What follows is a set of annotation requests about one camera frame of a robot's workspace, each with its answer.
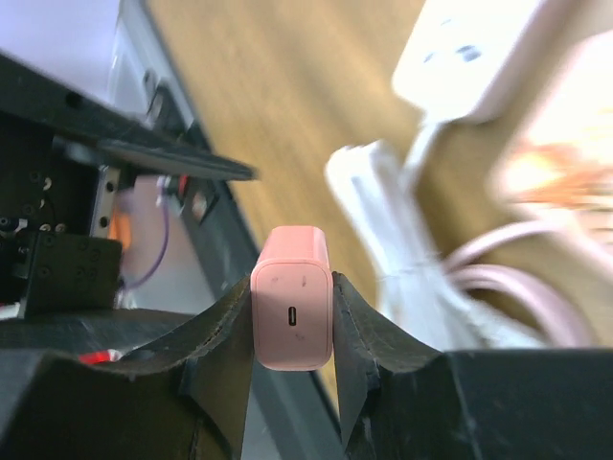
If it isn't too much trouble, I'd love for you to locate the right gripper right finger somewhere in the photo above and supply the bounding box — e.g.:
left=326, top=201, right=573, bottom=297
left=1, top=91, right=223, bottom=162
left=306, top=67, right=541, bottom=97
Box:
left=333, top=274, right=612, bottom=459

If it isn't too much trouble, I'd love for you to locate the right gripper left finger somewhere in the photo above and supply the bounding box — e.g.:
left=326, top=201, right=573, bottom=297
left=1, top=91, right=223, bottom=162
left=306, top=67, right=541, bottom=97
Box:
left=1, top=280, right=253, bottom=459

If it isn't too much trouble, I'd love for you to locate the pink plug adapter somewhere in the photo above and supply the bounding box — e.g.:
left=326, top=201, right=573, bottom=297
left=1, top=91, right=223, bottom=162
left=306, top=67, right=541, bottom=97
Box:
left=250, top=225, right=333, bottom=371

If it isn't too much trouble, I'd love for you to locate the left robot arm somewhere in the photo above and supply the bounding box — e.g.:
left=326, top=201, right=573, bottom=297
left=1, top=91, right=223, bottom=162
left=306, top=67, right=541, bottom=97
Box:
left=1, top=56, right=255, bottom=318

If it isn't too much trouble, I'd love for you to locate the pink cube adapter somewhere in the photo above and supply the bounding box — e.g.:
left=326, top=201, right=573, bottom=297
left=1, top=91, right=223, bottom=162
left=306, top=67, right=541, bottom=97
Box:
left=488, top=33, right=613, bottom=250

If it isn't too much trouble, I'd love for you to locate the pink round socket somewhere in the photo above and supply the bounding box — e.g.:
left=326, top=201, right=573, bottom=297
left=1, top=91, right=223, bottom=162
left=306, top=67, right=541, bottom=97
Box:
left=391, top=0, right=595, bottom=125

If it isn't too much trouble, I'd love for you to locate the white bundled cord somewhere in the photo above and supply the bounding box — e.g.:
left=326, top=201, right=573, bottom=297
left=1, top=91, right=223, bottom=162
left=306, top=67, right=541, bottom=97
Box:
left=324, top=117, right=542, bottom=351

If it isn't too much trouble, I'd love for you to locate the pink cord loop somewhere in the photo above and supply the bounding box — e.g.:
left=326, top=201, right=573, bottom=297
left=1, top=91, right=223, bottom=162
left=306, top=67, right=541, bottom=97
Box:
left=440, top=218, right=600, bottom=349

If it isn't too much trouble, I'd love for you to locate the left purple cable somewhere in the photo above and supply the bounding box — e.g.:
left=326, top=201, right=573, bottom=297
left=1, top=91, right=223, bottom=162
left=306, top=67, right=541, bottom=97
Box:
left=119, top=176, right=173, bottom=293

